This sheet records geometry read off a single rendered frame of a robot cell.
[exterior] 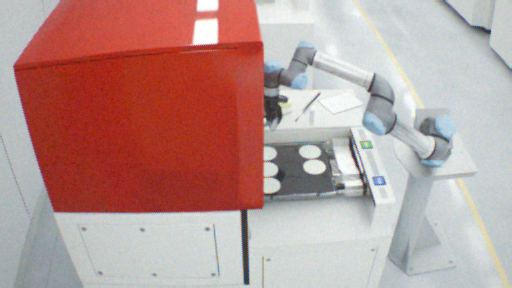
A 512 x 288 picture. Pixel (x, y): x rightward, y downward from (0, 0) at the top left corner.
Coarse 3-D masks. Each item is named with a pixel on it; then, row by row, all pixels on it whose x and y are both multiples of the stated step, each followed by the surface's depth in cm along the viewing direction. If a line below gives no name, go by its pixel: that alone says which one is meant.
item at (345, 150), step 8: (336, 152) 251; (344, 152) 251; (336, 160) 247; (344, 160) 246; (352, 160) 246; (344, 168) 241; (352, 168) 241; (344, 192) 229; (352, 192) 228; (360, 192) 229
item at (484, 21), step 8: (448, 0) 658; (456, 0) 630; (464, 0) 604; (472, 0) 579; (480, 0) 574; (488, 0) 571; (456, 8) 635; (464, 8) 608; (472, 8) 583; (480, 8) 581; (488, 8) 575; (464, 16) 612; (472, 16) 588; (480, 16) 588; (488, 16) 580; (472, 24) 595; (480, 24) 595; (488, 24) 587; (488, 32) 597
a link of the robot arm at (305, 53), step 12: (300, 48) 222; (312, 48) 223; (300, 60) 221; (312, 60) 221; (324, 60) 220; (336, 60) 221; (336, 72) 221; (348, 72) 220; (360, 72) 220; (372, 72) 220; (360, 84) 221; (372, 84) 218; (384, 84) 217; (384, 96) 227
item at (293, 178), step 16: (304, 144) 252; (320, 144) 252; (272, 160) 243; (288, 160) 243; (304, 160) 243; (320, 160) 243; (272, 176) 234; (288, 176) 234; (304, 176) 234; (320, 176) 234; (288, 192) 226; (304, 192) 225
